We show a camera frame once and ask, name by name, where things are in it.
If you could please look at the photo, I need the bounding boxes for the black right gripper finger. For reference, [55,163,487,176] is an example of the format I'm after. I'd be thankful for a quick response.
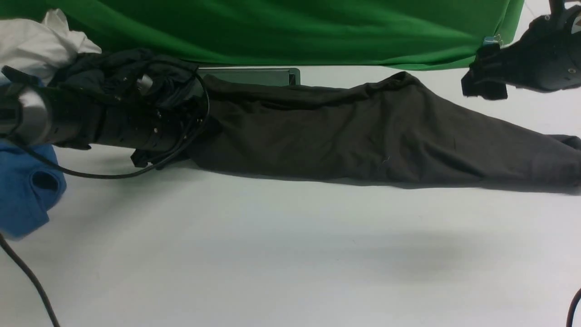
[461,43,508,101]

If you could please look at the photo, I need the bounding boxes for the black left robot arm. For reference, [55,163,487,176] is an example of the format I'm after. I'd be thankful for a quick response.
[1,66,210,174]

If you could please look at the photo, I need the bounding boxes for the black camera cable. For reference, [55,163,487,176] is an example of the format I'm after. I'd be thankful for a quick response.
[565,286,581,327]
[0,68,212,327]

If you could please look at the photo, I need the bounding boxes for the dark teal crumpled garment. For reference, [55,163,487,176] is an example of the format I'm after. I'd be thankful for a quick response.
[49,49,201,108]

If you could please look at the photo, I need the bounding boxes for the blue t-shirt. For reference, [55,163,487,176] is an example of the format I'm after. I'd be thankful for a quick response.
[0,141,67,240]

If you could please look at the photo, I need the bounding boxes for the white crumpled garment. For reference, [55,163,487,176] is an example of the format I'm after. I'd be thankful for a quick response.
[0,9,102,85]

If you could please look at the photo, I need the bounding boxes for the green backdrop cloth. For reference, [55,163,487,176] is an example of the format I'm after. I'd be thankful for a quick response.
[1,0,524,71]

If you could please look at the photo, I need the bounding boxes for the black right camera cable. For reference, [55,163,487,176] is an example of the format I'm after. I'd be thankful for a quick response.
[565,286,581,327]

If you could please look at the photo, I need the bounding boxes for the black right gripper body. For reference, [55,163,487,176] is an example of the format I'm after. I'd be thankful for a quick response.
[498,13,581,93]

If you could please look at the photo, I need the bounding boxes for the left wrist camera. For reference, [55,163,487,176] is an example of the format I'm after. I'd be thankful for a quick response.
[134,73,154,96]

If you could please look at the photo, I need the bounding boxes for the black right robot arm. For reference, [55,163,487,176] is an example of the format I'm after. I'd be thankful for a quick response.
[461,0,581,101]

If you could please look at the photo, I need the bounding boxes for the metal table cable hatch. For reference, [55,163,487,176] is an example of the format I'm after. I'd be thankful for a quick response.
[199,68,301,86]

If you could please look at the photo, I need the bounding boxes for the gray long-sleeved shirt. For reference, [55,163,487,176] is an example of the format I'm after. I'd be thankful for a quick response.
[187,72,580,187]

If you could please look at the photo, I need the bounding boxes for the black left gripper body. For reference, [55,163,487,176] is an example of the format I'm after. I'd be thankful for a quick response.
[91,86,209,169]

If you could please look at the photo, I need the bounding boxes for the blue binder clip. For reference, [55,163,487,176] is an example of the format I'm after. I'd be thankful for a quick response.
[482,35,503,46]

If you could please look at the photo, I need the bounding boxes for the black left camera cable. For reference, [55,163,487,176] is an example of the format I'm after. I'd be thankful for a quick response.
[0,68,212,327]

